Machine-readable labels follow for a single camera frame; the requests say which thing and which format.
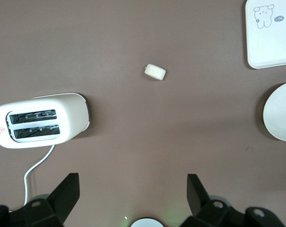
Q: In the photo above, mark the round white plate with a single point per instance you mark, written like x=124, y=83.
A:
x=280, y=111

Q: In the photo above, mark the white steamed bun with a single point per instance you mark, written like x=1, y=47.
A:
x=155, y=71

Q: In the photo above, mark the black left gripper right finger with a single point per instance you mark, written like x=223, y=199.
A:
x=211, y=208

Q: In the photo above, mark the white two-slot toaster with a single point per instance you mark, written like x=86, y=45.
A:
x=38, y=119

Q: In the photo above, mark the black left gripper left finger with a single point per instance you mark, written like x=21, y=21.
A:
x=50, y=205

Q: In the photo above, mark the white tray with bear drawing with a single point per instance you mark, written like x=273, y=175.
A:
x=270, y=35

